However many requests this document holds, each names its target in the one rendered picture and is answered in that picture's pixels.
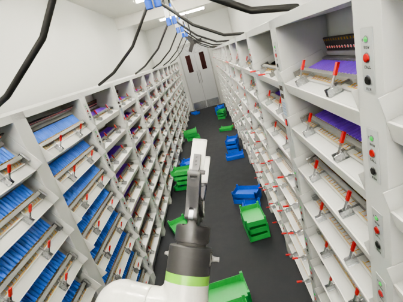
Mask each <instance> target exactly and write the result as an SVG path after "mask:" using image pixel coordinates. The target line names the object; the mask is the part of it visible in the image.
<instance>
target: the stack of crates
mask: <svg viewBox="0 0 403 302"><path fill-rule="evenodd" d="M239 273H240V274H238V275H235V276H232V277H229V278H226V279H223V280H219V281H217V282H213V283H210V284H209V302H224V301H227V300H231V299H234V298H237V297H240V296H241V294H240V293H242V292H244V294H245V298H246V302H252V298H251V294H250V291H249V289H248V287H247V284H246V281H245V279H244V276H243V273H242V271H240V272H239Z"/></svg>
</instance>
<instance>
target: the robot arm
mask: <svg viewBox="0 0 403 302"><path fill-rule="evenodd" d="M206 146H207V140H205V139H198V138H194V139H193V145H192V150H191V159H190V168H189V170H188V172H187V175H188V177H187V197H186V208H185V214H184V217H185V219H187V224H177V225H176V231H175V240H176V241H177V243H170V246H169V250H168V251H165V253H164V254H166V255H167V256H168V259H167V268H166V276H165V281H164V284H163V285H162V286H156V285H150V284H146V283H141V282H136V281H133V280H129V279H119V280H116V281H113V282H111V283H110V284H108V285H107V286H106V287H104V288H103V290H102V291H101V292H100V293H99V295H98V297H97V299H96V301H95V302H209V278H210V267H211V265H212V262H219V257H215V256H213V253H212V248H211V247H206V244H208V243H209V237H210V228H209V227H208V226H200V223H201V222H202V221H203V217H204V207H205V198H206V191H207V181H208V175H209V164H210V156H206Z"/></svg>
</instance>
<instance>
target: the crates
mask: <svg viewBox="0 0 403 302"><path fill-rule="evenodd" d="M215 112H216V115H217V116H218V120H220V119H225V118H226V117H227V112H226V109H225V107H224V104H223V105H217V106H216V107H215ZM233 127H234V126H233V124H232V125H231V126H223V127H222V126H221V128H219V131H220V132H222V131H230V130H232V129H233ZM183 131H184V130H183ZM184 137H185V139H187V140H188V142H189V141H193V139H194V138H198V139H199V138H200V135H199V134H197V130H196V127H195V128H193V129H189V130H186V131H184ZM225 145H226V148H227V151H228V154H227V153H225V154H226V160H227V161H232V160H235V159H240V158H244V154H243V150H242V149H241V150H242V151H239V147H240V145H239V139H238V135H237V134H236V135H234V136H230V137H229V136H228V135H227V139H226V141H225ZM190 159H191V158H188V159H185V158H184V160H181V161H182V162H181V163H180V164H179V165H180V167H175V166H174V169H173V171H171V172H170V174H171V176H172V177H173V179H174V181H176V182H177V184H176V186H174V189H175V191H182V190H186V189H187V177H188V175H187V172H188V170H189V168H190ZM258 187H260V184H258V186H238V184H236V188H235V190H234V191H232V192H231V194H232V197H233V202H234V204H242V206H241V205H239V208H240V215H241V218H242V223H243V226H244V228H245V231H246V233H247V235H248V237H249V240H250V242H254V241H257V240H261V239H264V238H268V237H271V236H270V231H269V225H268V222H267V220H266V216H265V215H264V213H263V211H262V209H261V202H260V198H261V196H262V193H261V188H258ZM181 215H182V216H181V217H179V218H176V219H174V220H172V221H167V222H168V224H169V227H170V228H171V230H172V231H173V233H174V234H175V231H176V225H177V224H187V219H185V217H184V215H183V214H181Z"/></svg>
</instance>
